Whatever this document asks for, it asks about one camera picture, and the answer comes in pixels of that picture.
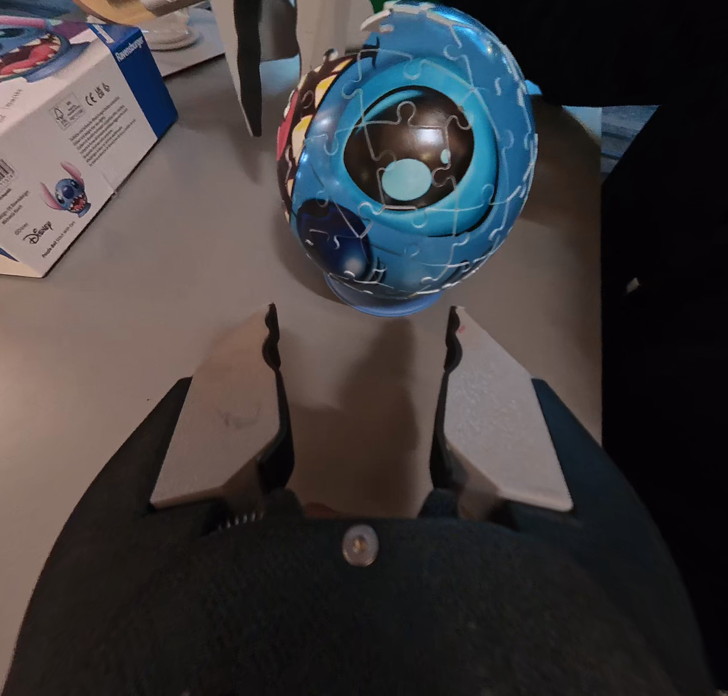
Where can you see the blue ball stand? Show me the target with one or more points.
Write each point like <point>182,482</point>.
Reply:
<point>381,306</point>

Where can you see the blue puzzle ball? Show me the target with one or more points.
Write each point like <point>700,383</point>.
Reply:
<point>409,150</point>

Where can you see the printed puzzle box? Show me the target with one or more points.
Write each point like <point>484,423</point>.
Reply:
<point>74,155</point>

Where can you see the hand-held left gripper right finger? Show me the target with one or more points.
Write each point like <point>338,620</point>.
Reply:
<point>495,417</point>

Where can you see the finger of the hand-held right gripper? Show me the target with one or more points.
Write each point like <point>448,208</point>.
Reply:
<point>330,13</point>
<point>224,2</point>

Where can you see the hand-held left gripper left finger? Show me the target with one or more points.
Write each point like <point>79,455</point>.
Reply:
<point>227,417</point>

